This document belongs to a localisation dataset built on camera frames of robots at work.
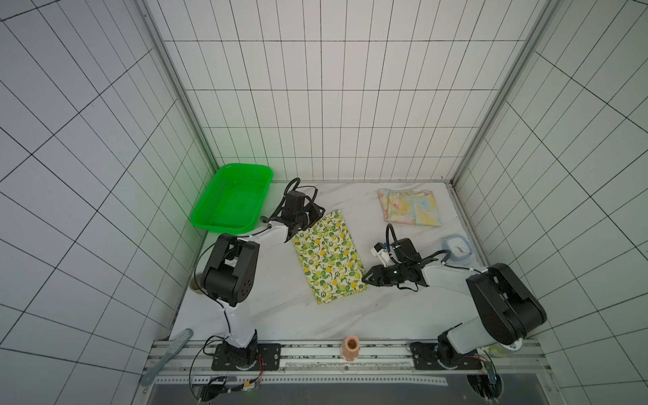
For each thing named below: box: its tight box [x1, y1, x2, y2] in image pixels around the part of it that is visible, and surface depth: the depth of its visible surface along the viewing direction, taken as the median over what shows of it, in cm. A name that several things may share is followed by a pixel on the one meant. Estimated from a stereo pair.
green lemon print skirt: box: [292, 209, 368, 305], surface depth 94 cm
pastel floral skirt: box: [377, 188, 443, 227], surface depth 109 cm
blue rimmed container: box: [442, 234, 474, 263], surface depth 97 cm
